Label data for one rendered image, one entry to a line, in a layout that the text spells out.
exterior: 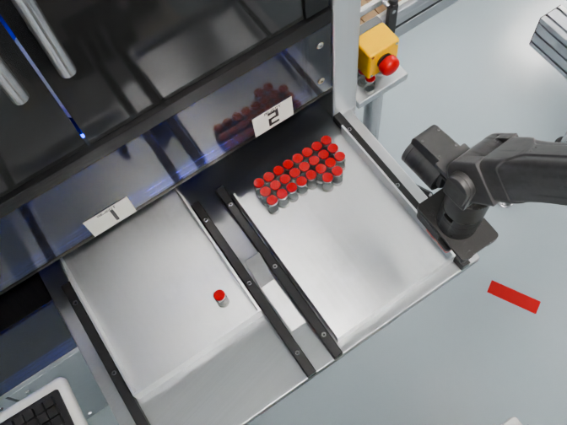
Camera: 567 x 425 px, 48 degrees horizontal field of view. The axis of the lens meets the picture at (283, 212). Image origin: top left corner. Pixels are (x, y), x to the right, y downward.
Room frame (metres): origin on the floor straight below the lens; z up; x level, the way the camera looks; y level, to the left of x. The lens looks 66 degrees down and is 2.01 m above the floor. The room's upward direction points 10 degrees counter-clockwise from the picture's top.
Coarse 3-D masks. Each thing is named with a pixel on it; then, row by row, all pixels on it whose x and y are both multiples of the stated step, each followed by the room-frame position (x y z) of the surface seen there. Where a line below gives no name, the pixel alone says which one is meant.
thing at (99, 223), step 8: (128, 200) 0.52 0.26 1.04; (112, 208) 0.51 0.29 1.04; (120, 208) 0.51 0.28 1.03; (128, 208) 0.51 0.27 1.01; (96, 216) 0.49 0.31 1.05; (104, 216) 0.50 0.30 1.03; (112, 216) 0.50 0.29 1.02; (120, 216) 0.51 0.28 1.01; (88, 224) 0.49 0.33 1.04; (96, 224) 0.49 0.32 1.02; (104, 224) 0.49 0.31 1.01; (112, 224) 0.50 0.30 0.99; (96, 232) 0.49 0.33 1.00
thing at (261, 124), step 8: (280, 104) 0.65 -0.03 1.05; (288, 104) 0.66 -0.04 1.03; (264, 112) 0.64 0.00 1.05; (280, 112) 0.65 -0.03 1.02; (288, 112) 0.65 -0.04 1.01; (256, 120) 0.63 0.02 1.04; (264, 120) 0.63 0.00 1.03; (272, 120) 0.64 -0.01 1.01; (280, 120) 0.65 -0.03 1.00; (256, 128) 0.63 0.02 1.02; (264, 128) 0.63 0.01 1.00; (256, 136) 0.62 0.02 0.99
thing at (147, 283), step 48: (96, 240) 0.53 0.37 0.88; (144, 240) 0.51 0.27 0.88; (192, 240) 0.49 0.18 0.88; (96, 288) 0.43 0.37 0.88; (144, 288) 0.41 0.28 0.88; (192, 288) 0.39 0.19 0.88; (240, 288) 0.38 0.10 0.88; (144, 336) 0.32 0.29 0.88; (192, 336) 0.30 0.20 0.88; (144, 384) 0.24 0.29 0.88
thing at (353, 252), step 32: (352, 160) 0.60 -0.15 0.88; (320, 192) 0.54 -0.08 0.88; (352, 192) 0.53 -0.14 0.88; (384, 192) 0.52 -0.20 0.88; (256, 224) 0.48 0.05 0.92; (288, 224) 0.49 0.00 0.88; (320, 224) 0.47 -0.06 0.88; (352, 224) 0.46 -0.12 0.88; (384, 224) 0.45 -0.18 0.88; (416, 224) 0.44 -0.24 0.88; (288, 256) 0.42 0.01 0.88; (320, 256) 0.41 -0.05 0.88; (352, 256) 0.40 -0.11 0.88; (384, 256) 0.39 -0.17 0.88; (416, 256) 0.38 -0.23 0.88; (448, 256) 0.36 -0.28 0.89; (320, 288) 0.35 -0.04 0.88; (352, 288) 0.34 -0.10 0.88; (384, 288) 0.33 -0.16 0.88; (352, 320) 0.28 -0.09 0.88
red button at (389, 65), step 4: (388, 56) 0.73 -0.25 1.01; (392, 56) 0.73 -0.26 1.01; (384, 60) 0.73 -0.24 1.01; (388, 60) 0.72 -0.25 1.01; (392, 60) 0.72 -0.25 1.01; (396, 60) 0.72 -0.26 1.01; (380, 64) 0.72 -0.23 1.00; (384, 64) 0.72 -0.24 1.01; (388, 64) 0.72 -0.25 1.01; (392, 64) 0.72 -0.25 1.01; (396, 64) 0.72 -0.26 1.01; (380, 68) 0.72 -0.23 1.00; (384, 68) 0.71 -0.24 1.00; (388, 68) 0.71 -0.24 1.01; (392, 68) 0.71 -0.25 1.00; (396, 68) 0.72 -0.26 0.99; (384, 72) 0.71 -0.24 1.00; (388, 72) 0.71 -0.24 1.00; (392, 72) 0.71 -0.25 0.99
